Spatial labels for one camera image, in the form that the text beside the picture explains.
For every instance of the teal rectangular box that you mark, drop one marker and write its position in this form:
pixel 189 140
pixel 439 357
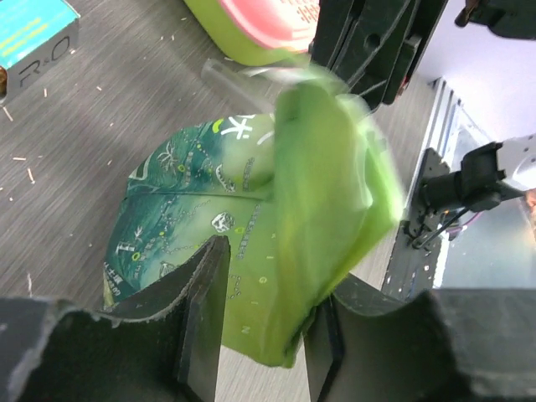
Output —
pixel 35 35

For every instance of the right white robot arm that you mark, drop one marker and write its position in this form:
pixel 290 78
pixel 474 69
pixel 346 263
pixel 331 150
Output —
pixel 489 175

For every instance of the clear plastic scoop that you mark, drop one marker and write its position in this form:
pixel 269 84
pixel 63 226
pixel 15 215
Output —
pixel 251 89

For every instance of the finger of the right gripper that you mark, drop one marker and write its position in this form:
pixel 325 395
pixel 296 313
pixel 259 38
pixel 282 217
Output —
pixel 385 45
pixel 335 20

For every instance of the green cat litter bag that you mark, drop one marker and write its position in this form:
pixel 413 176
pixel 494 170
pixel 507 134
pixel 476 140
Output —
pixel 302 193

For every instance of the aluminium frame rail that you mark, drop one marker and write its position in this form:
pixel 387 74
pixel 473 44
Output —
pixel 442 130

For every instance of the pink green litter box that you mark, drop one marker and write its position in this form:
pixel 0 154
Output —
pixel 254 32

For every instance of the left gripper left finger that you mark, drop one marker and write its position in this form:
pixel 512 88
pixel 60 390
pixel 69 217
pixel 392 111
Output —
pixel 160 344

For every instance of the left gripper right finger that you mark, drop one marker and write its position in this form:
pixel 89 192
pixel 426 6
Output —
pixel 443 345

